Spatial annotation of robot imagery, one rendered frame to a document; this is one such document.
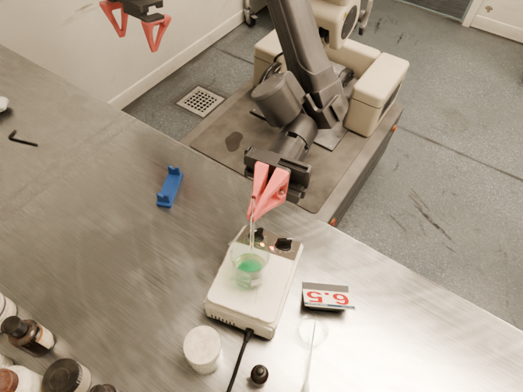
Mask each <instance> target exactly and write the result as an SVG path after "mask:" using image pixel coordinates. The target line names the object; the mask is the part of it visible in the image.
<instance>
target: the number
mask: <svg viewBox="0 0 523 392"><path fill-rule="evenodd" d="M304 293H305V298H306V302H308V303H325V304H334V305H343V306H353V305H352V302H351V300H350V297H349V294H342V293H333V292H315V291H307V290H304Z"/></svg>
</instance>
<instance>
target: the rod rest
mask: <svg viewBox="0 0 523 392"><path fill-rule="evenodd" d="M167 168H168V171H169V172H168V174H167V178H166V180H165V182H164V184H163V187H162V189H161V192H160V193H156V196H157V201H156V205H157V206H159V207H164V208H171V207H172V204H173V203H174V199H175V196H176V194H177V190H178V188H179V186H180V183H181V180H182V177H183V173H182V172H180V168H179V166H177V167H175V168H173V167H172V166H169V165H168V167H167Z"/></svg>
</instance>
